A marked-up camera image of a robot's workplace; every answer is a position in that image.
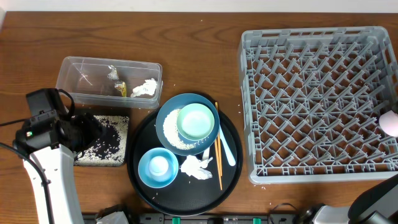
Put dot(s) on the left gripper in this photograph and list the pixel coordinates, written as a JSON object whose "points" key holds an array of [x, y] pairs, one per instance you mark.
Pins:
{"points": [[94, 127]]}

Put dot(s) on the white rice pile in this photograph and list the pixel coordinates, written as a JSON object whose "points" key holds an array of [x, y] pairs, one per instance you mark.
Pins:
{"points": [[171, 132]]}

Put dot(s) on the yellow green snack wrapper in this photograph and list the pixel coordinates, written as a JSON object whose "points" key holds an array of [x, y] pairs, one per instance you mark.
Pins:
{"points": [[121, 86]]}

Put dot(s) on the small white cup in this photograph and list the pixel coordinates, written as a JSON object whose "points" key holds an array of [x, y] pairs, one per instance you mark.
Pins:
{"points": [[158, 166]]}

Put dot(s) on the light green bowl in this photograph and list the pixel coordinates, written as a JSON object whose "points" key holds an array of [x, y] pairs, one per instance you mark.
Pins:
{"points": [[195, 121]]}

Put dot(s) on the white tissue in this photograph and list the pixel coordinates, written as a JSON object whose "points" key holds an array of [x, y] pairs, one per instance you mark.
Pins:
{"points": [[147, 88], [196, 168]]}

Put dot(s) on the pink cup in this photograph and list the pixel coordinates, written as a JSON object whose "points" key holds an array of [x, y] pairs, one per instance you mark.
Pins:
{"points": [[389, 123]]}

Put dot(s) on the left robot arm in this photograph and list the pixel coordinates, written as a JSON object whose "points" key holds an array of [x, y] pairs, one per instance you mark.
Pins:
{"points": [[48, 143]]}

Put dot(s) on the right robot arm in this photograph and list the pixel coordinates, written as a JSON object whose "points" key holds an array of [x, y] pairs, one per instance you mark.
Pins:
{"points": [[377, 205]]}

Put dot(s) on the clear plastic waste bin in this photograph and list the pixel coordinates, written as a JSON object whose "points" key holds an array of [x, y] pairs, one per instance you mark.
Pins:
{"points": [[86, 80]]}

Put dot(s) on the grey dishwasher rack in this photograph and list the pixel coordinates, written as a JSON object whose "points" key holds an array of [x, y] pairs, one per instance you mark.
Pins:
{"points": [[312, 99]]}

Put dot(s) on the black rectangular tray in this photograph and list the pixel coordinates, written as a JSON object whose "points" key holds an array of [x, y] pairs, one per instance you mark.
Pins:
{"points": [[110, 149]]}

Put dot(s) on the light blue saucer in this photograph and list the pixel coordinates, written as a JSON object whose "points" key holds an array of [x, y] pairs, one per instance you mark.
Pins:
{"points": [[161, 181]]}

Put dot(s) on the dark blue plate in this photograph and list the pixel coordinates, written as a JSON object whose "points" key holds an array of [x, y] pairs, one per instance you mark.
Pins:
{"points": [[178, 102]]}

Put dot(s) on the round black serving tray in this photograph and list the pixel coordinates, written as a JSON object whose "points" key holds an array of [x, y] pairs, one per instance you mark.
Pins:
{"points": [[185, 195]]}

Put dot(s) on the wooden chopstick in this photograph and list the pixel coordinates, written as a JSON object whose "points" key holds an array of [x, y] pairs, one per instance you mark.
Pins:
{"points": [[219, 145], [217, 155]]}

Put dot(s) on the white plastic spoon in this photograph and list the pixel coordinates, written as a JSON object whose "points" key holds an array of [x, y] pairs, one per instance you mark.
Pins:
{"points": [[229, 155]]}

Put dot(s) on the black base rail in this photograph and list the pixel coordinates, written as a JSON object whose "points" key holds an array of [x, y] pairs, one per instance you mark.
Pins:
{"points": [[160, 218]]}

